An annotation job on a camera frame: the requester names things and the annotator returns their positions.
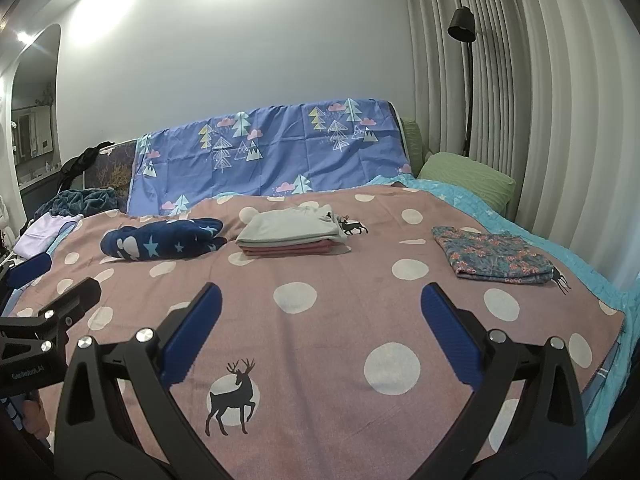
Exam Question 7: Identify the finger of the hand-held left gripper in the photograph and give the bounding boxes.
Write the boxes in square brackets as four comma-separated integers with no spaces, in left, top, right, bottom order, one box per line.
[0,276,102,357]
[0,252,54,306]

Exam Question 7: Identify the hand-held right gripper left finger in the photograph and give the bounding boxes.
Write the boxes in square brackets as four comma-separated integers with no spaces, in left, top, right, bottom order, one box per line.
[52,281,223,480]

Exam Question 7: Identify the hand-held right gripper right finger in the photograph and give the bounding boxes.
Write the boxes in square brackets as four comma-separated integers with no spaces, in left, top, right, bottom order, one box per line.
[417,281,587,480]

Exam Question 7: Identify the grey long-sleeve shirt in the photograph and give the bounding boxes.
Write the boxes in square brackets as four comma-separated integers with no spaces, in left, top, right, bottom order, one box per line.
[236,204,346,248]

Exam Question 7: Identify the person's left hand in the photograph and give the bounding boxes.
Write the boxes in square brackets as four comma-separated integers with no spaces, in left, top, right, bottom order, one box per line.
[19,391,51,443]

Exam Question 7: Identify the lavender garment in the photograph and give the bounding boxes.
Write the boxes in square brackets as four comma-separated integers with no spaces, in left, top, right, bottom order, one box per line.
[14,211,83,258]

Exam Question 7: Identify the dark teal fleece blanket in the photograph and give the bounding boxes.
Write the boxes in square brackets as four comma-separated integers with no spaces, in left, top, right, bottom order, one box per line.
[32,187,120,223]

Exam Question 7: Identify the blue floral garment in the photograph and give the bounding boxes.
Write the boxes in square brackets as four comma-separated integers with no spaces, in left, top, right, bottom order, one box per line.
[431,225,556,286]

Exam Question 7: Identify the navy star-print fleece garment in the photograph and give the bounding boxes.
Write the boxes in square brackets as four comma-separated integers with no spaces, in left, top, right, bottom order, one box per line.
[100,217,228,262]

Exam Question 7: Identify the black garment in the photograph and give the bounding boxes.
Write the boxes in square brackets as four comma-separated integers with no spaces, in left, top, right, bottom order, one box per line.
[60,141,117,181]

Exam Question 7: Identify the dark printed duvet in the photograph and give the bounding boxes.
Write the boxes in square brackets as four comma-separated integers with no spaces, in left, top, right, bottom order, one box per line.
[82,141,138,213]

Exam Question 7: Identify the pink folded garment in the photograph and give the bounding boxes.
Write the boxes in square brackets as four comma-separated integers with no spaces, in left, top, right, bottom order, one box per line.
[237,239,351,259]

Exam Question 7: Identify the green pillow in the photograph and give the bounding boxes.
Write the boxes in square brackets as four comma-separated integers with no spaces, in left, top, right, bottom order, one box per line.
[400,117,435,176]
[416,151,517,211]

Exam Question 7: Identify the blue tree-print sheet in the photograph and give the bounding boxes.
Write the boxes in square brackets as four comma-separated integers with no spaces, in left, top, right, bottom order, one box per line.
[126,97,413,217]

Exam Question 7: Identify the white pleated curtain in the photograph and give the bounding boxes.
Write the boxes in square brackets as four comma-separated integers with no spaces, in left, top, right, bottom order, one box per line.
[400,0,640,291]

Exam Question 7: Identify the black floor lamp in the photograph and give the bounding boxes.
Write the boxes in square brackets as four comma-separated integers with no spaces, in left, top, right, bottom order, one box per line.
[446,6,476,158]

